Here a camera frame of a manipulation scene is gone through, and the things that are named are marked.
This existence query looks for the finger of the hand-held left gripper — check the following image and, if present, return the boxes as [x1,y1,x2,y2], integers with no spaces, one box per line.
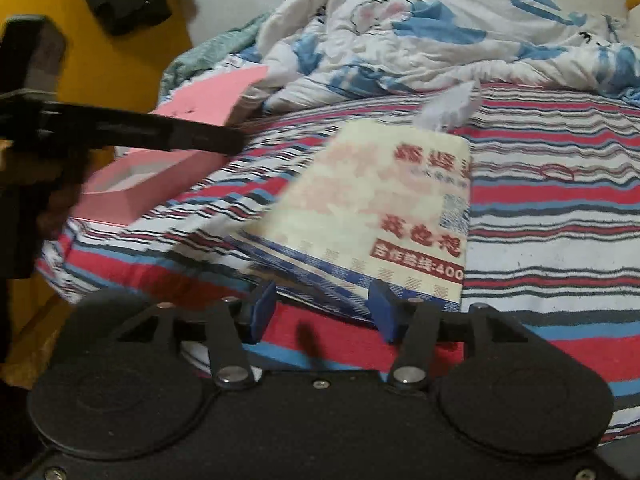
[37,101,247,156]

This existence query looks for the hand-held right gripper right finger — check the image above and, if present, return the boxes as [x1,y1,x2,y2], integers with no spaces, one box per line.
[368,279,527,394]

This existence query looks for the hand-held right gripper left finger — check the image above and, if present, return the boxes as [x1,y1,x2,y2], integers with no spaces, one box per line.
[116,279,279,390]

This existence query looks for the cream tissue pack red text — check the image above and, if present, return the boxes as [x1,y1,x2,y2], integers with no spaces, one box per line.
[236,84,483,313]

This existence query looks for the pink cardboard box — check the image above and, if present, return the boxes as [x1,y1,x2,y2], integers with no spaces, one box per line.
[70,64,271,230]

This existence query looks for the green patterned cloth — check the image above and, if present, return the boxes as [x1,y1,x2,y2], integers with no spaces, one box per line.
[161,10,273,101]

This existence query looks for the striped bed sheet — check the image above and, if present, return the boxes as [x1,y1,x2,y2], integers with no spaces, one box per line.
[42,80,640,448]

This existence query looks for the white and blue printed quilt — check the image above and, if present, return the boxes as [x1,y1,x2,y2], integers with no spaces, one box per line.
[235,0,640,113]

